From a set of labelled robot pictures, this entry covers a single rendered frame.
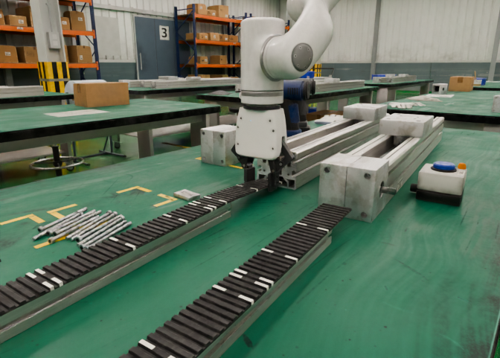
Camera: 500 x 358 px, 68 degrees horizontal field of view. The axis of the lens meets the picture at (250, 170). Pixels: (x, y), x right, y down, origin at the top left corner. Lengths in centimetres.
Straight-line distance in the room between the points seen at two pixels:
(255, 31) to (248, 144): 21
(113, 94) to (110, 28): 1004
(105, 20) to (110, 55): 99
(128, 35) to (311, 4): 1244
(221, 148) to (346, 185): 43
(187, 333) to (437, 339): 25
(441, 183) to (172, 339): 61
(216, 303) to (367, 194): 37
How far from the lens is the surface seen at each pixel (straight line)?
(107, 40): 1266
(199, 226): 62
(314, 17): 70
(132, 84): 507
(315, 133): 107
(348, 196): 68
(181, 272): 52
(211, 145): 103
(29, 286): 48
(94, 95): 270
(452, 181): 81
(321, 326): 43
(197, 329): 37
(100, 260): 51
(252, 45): 71
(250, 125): 74
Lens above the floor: 104
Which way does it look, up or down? 16 degrees down
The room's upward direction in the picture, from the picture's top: straight up
